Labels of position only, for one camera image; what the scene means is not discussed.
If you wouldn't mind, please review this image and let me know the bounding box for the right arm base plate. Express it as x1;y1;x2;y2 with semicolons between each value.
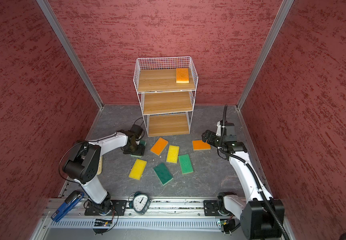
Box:
204;198;247;218

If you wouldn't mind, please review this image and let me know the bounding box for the orange sponge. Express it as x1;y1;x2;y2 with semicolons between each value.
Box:
176;68;190;84
150;138;168;156
192;140;211;151

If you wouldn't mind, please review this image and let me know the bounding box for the dark green sponge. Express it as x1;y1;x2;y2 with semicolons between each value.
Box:
153;163;173;186
130;140;146;158

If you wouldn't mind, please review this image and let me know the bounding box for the white wire wooden shelf rack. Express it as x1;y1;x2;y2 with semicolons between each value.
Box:
133;56;199;137

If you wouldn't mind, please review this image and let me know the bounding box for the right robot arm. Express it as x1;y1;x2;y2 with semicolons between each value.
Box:
202;120;290;240

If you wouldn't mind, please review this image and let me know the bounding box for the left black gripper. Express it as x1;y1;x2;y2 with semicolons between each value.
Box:
123;141;146;157

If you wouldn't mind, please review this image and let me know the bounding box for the right circuit board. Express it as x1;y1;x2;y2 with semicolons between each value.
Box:
219;219;236;234

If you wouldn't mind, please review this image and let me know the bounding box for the cream calculator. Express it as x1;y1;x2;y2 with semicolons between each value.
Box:
97;156;103;175

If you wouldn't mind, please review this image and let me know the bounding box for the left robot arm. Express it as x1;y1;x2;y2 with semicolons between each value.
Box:
62;124;145;215

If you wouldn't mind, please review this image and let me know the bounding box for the right black corrugated cable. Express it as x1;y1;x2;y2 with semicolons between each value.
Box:
217;104;291;240

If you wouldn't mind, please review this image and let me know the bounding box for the circuit board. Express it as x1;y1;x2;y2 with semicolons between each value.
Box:
219;219;236;234
93;219;113;228

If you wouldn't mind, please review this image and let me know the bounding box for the yellow sponge centre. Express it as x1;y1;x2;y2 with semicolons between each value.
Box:
166;145;180;164

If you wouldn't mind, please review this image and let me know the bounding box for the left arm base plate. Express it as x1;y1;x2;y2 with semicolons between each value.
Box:
84;200;128;217

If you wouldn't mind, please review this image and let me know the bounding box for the blue stapler tool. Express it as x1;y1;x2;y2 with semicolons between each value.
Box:
51;191;84;223

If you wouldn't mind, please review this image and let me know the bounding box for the green analog clock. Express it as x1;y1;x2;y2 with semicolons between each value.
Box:
129;192;151;215

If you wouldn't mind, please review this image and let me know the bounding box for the yellow sponge lower left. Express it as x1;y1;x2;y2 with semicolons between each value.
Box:
128;159;147;180

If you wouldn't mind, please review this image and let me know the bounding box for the yellow sponge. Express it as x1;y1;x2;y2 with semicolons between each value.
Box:
128;159;147;180
166;145;180;164

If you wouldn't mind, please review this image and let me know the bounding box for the light green sponge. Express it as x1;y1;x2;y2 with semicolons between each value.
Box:
179;154;194;175

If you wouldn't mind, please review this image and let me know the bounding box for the left circuit board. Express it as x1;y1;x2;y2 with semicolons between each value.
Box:
93;219;113;228

